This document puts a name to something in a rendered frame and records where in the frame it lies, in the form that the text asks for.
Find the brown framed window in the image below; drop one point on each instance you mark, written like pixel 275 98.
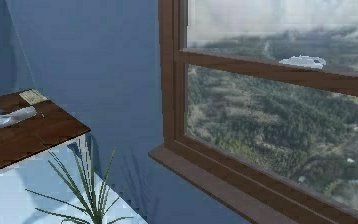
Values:
pixel 173 100

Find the green spiky house plant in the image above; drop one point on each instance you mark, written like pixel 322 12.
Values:
pixel 93 200

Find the white window latch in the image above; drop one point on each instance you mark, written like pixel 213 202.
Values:
pixel 303 61

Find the white cabinet with brown top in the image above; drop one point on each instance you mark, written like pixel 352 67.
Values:
pixel 33 133

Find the tan flat pad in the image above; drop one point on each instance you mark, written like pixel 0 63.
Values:
pixel 32 96

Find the clear glass dish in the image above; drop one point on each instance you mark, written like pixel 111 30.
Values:
pixel 7 117

